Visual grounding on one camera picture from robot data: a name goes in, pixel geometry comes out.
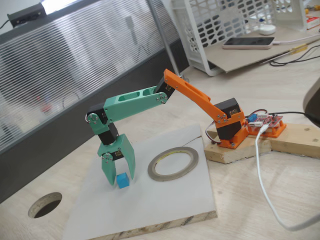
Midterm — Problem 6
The grey ring of tape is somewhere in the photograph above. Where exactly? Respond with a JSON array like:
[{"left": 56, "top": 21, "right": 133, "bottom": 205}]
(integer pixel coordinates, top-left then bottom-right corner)
[{"left": 147, "top": 146, "right": 200, "bottom": 182}]

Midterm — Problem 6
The red and white box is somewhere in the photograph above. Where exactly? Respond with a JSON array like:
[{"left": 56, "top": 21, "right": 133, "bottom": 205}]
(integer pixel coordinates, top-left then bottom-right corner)
[{"left": 305, "top": 14, "right": 320, "bottom": 31}]

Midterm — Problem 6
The white chipboard panel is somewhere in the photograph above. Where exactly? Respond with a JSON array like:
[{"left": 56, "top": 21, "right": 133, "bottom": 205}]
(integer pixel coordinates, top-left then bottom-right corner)
[{"left": 61, "top": 124, "right": 218, "bottom": 240}]

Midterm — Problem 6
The white perforated plastic crate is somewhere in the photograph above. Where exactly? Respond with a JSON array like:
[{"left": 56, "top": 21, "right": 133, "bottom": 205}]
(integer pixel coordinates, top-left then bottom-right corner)
[{"left": 171, "top": 0, "right": 308, "bottom": 77}]

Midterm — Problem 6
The pale phone charging cable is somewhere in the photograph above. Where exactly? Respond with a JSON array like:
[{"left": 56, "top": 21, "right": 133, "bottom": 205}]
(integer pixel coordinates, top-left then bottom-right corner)
[{"left": 273, "top": 33, "right": 320, "bottom": 46}]

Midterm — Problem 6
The white USB cable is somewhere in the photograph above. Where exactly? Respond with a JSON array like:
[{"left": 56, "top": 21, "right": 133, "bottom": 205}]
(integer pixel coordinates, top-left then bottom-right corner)
[{"left": 254, "top": 124, "right": 320, "bottom": 232}]

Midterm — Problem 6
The red controller circuit board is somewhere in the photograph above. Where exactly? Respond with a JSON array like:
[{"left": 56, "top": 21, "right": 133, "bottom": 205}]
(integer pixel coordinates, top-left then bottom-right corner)
[{"left": 246, "top": 112, "right": 285, "bottom": 130}]

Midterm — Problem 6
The long wooden plank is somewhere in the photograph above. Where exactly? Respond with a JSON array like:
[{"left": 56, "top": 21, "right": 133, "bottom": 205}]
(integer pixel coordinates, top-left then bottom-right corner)
[{"left": 269, "top": 121, "right": 320, "bottom": 159}]

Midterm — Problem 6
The grey rounded object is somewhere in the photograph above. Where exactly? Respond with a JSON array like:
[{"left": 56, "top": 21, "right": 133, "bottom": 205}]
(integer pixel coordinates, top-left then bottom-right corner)
[{"left": 301, "top": 76, "right": 320, "bottom": 127}]

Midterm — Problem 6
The orange board holder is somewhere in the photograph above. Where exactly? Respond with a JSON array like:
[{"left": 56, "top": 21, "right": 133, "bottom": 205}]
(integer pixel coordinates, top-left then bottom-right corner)
[{"left": 246, "top": 119, "right": 288, "bottom": 139}]

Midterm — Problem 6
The thin black cable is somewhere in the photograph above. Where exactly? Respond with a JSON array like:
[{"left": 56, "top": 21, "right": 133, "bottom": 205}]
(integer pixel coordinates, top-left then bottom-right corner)
[{"left": 269, "top": 37, "right": 320, "bottom": 67}]

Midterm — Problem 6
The white earbuds case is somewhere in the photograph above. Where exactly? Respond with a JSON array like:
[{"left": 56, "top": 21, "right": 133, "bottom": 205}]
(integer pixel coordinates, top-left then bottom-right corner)
[{"left": 258, "top": 24, "right": 277, "bottom": 36}]

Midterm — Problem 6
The brown cardboard sheet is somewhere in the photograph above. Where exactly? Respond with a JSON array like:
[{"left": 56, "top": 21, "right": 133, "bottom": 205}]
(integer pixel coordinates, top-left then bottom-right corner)
[{"left": 207, "top": 24, "right": 320, "bottom": 74}]

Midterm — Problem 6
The black power cable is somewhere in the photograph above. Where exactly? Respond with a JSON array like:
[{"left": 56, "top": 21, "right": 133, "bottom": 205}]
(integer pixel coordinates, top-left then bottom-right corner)
[{"left": 268, "top": 111, "right": 320, "bottom": 123}]

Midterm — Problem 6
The smartphone with pink case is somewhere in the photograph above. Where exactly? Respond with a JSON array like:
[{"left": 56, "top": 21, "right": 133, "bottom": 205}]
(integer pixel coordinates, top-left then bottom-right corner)
[{"left": 222, "top": 36, "right": 276, "bottom": 50}]

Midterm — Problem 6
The black box on divider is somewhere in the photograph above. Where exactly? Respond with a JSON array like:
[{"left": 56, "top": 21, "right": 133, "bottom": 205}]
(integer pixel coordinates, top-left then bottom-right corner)
[{"left": 6, "top": 2, "right": 47, "bottom": 28}]

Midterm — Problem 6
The blue cube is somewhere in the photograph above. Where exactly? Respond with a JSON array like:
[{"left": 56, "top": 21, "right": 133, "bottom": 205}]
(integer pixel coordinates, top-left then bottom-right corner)
[{"left": 116, "top": 172, "right": 131, "bottom": 189}]

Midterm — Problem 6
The yellow handled screwdriver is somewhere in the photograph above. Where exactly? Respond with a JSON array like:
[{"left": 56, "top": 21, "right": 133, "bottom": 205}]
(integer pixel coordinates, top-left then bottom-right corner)
[{"left": 288, "top": 43, "right": 309, "bottom": 55}]

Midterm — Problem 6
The grey ribbed desk divider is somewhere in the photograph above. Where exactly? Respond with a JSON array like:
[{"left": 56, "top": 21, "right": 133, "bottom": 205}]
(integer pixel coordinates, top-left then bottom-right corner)
[{"left": 0, "top": 0, "right": 191, "bottom": 205}]

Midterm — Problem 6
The wooden base block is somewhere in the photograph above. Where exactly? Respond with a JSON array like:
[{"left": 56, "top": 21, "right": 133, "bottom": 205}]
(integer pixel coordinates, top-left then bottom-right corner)
[{"left": 203, "top": 126, "right": 273, "bottom": 165}]

